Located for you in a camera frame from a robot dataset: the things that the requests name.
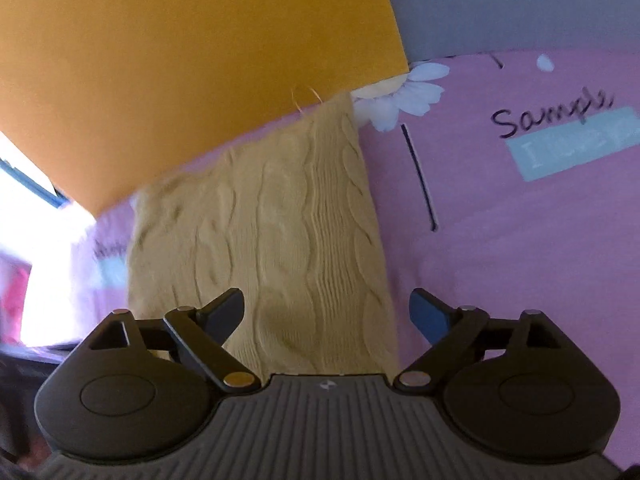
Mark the purple floral bed sheet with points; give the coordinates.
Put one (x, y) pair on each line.
(518, 189)

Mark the orange storage box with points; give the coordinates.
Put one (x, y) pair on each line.
(106, 95)

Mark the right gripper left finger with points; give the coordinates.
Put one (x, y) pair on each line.
(201, 333)

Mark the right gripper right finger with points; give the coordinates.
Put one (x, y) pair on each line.
(453, 335)

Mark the beige cable knit sweater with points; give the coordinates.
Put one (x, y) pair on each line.
(289, 220)

